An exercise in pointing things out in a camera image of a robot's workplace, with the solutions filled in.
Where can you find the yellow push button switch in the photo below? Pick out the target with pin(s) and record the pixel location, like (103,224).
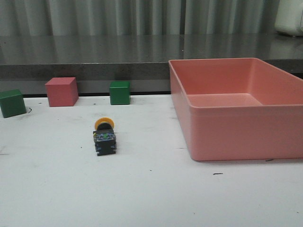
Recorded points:
(104,137)

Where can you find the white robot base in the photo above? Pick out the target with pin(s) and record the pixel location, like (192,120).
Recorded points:
(289,18)

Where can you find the green cube block middle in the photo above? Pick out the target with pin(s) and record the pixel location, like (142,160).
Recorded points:
(119,93)

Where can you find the green cube block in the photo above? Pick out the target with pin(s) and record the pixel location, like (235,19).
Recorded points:
(119,93)
(12,103)

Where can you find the pink plastic bin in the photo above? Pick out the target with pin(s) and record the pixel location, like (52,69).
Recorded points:
(237,109)

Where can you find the pink cube block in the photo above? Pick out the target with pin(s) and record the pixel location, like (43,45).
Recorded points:
(62,91)

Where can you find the green cube block left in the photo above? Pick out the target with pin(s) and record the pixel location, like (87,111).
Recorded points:
(12,103)

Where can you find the grey curtain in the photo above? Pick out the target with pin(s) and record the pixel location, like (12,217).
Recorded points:
(136,17)

